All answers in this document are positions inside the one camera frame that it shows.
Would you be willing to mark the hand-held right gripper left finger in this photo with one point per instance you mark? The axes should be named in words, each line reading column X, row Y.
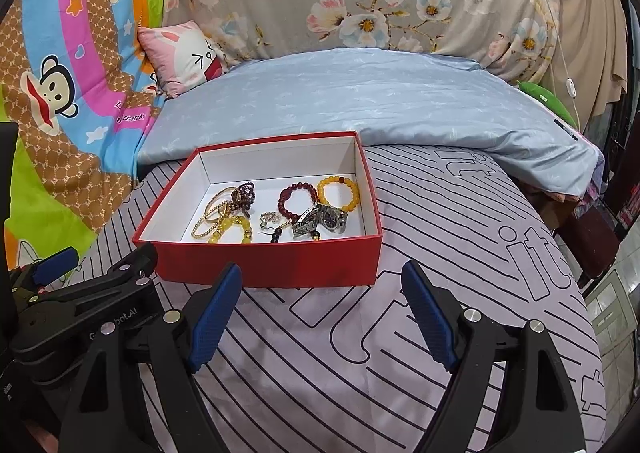
column 215, row 318

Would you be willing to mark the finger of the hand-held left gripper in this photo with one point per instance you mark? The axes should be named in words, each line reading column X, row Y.
column 52, row 265
column 110, row 283

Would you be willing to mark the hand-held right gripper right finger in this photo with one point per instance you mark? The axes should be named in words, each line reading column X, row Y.
column 430, row 318

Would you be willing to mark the red cardboard box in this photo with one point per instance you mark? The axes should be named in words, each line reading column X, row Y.
column 300, row 263

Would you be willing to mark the gold bangle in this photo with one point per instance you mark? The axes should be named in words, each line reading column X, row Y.
column 212, row 203

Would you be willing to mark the silver wrist watch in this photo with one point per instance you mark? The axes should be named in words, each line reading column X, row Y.
column 331, row 219

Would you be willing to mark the grey striped bed sheet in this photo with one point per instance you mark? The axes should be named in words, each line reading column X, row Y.
column 320, row 383

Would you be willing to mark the dark red chair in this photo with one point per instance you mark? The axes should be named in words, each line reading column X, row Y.
column 590, row 243

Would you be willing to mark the cartoon monkey blanket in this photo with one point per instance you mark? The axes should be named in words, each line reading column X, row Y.
column 75, row 83

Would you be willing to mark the black phone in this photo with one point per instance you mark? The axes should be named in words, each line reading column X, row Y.
column 565, row 129

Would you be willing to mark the light blue quilt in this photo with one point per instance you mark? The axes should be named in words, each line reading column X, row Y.
column 350, row 93

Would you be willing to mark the pink rabbit pillow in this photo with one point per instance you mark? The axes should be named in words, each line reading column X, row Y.
column 185, row 53

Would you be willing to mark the beige curtain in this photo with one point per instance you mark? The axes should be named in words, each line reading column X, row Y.
column 590, row 8

